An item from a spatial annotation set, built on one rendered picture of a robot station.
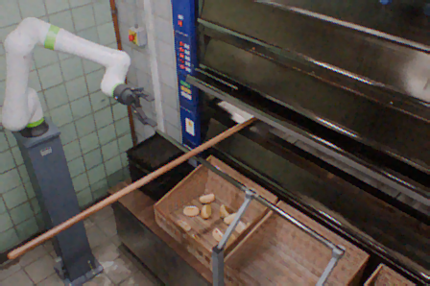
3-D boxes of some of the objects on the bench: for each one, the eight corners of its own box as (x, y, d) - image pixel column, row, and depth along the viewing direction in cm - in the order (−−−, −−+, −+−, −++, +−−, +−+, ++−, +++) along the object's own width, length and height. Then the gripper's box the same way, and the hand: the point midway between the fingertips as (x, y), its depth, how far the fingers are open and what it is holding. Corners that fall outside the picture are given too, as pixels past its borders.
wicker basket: (212, 186, 298) (211, 153, 281) (276, 231, 264) (279, 197, 248) (154, 223, 271) (149, 189, 255) (217, 278, 238) (216, 244, 221)
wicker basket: (277, 232, 263) (280, 198, 247) (362, 290, 230) (372, 254, 214) (219, 281, 236) (218, 246, 220) (305, 354, 203) (312, 320, 187)
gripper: (131, 70, 210) (157, 85, 197) (136, 114, 225) (162, 131, 212) (116, 76, 206) (143, 92, 193) (124, 120, 221) (150, 138, 208)
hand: (152, 111), depth 203 cm, fingers open, 13 cm apart
